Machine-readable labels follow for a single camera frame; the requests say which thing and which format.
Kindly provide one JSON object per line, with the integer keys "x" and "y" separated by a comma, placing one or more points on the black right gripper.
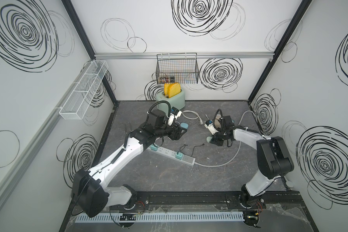
{"x": 217, "y": 141}

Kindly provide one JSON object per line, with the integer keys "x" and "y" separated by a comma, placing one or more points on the teal charger with lilac cable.
{"x": 153, "y": 148}

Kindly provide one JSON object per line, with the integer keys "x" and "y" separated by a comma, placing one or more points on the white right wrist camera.
{"x": 210, "y": 126}

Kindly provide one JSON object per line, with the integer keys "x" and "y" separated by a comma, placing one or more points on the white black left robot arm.
{"x": 91, "y": 191}

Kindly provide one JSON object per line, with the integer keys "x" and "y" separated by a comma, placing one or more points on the yellow toast slices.
{"x": 171, "y": 90}

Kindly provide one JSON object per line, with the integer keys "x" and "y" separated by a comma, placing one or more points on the white power strip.
{"x": 171, "y": 154}

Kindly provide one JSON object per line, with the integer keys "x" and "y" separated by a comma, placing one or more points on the white slotted cable duct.
{"x": 162, "y": 217}

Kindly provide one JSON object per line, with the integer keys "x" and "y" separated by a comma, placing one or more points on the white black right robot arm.
{"x": 273, "y": 157}

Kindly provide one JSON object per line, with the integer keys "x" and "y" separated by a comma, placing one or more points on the mint green toaster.
{"x": 177, "y": 101}

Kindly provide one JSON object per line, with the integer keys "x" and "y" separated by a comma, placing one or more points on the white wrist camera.
{"x": 174, "y": 114}
{"x": 210, "y": 126}

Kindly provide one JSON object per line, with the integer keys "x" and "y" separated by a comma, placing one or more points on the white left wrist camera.
{"x": 174, "y": 114}

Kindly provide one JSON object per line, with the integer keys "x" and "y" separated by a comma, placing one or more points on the teal charger with black cable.
{"x": 179, "y": 155}

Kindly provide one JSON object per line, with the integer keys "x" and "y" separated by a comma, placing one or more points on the mint green earbud case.
{"x": 208, "y": 139}

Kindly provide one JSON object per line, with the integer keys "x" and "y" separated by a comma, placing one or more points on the white wire wall shelf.
{"x": 87, "y": 93}

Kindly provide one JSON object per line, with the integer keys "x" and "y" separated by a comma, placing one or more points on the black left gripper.
{"x": 175, "y": 133}

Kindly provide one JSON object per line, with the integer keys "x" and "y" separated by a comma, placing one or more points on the blue earbud case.
{"x": 184, "y": 125}

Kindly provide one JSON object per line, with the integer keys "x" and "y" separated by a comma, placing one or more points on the black wire wall basket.
{"x": 179, "y": 68}

